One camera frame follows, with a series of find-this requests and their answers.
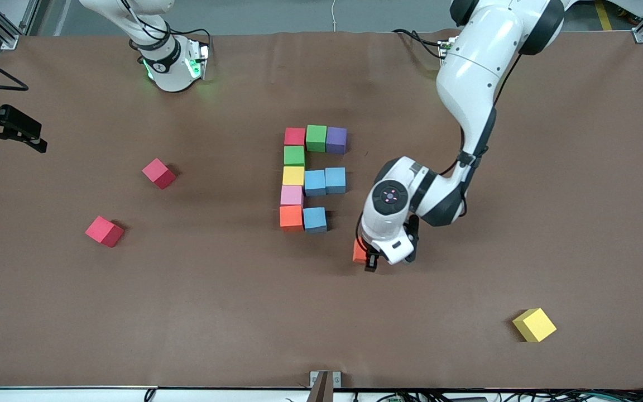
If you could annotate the pink foam cube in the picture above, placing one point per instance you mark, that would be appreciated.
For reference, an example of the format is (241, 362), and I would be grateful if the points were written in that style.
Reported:
(291, 195)

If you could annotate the blue foam cube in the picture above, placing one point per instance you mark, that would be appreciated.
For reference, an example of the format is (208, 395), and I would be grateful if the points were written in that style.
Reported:
(335, 180)
(315, 182)
(315, 219)

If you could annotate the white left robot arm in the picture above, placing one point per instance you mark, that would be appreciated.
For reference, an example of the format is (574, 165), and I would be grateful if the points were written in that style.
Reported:
(388, 212)

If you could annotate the grey metal bracket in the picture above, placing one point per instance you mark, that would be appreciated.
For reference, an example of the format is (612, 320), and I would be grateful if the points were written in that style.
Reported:
(324, 385)

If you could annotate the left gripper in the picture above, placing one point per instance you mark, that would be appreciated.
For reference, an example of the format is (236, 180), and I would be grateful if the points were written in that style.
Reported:
(372, 261)

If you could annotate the purple foam cube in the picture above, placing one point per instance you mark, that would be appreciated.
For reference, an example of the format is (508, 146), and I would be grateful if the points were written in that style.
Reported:
(336, 139)

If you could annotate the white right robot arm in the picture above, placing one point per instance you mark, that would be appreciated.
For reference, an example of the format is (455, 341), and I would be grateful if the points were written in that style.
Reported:
(171, 70)

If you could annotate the brown table cover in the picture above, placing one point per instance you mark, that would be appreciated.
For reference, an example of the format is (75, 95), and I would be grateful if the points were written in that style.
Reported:
(299, 335)

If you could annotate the green foam cube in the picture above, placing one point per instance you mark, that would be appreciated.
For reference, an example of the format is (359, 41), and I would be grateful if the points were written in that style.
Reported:
(316, 137)
(294, 156)

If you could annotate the yellow foam cube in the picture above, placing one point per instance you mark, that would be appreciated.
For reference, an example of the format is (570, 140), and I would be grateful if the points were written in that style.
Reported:
(533, 325)
(293, 176)

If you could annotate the left arm base connector panel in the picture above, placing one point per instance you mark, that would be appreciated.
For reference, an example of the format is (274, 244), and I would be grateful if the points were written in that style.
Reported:
(444, 50)

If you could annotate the orange foam cube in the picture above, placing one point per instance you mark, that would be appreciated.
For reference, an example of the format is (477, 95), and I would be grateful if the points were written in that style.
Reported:
(291, 216)
(359, 251)

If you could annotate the red foam cube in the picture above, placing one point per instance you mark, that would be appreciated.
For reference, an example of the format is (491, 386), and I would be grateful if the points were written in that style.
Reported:
(294, 137)
(104, 231)
(158, 173)

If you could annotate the right arm base connector panel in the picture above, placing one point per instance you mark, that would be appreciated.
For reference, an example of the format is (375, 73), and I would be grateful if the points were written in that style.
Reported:
(197, 61)

